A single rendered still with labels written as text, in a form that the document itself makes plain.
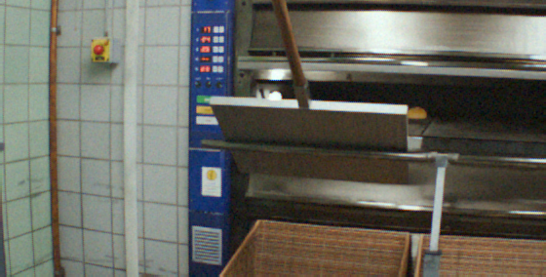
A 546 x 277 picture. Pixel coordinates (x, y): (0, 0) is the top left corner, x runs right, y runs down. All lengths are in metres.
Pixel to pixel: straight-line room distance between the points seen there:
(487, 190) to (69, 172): 1.66
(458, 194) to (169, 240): 1.12
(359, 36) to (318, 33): 0.15
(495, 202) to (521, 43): 0.54
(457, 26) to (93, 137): 1.48
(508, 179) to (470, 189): 0.14
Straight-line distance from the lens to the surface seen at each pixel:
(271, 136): 1.77
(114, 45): 2.39
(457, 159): 1.69
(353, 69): 1.94
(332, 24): 2.12
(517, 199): 2.10
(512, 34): 2.07
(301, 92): 1.57
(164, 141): 2.34
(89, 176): 2.55
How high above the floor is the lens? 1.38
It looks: 5 degrees down
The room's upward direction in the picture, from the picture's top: 1 degrees clockwise
